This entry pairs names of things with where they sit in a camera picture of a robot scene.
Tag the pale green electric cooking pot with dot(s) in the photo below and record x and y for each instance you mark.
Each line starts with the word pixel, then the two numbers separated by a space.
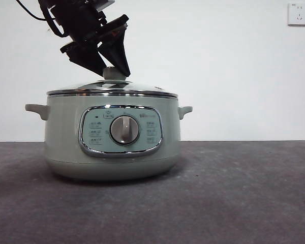
pixel 63 127

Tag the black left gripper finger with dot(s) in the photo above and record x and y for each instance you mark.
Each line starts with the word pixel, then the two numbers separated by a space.
pixel 120 50
pixel 87 61

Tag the glass lid with green knob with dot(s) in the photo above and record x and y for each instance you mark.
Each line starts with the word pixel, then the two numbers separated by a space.
pixel 111 73

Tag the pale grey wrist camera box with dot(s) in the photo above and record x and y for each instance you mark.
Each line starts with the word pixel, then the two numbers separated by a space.
pixel 105 3

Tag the white wall socket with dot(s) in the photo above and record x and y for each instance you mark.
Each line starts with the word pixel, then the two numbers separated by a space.
pixel 298 14

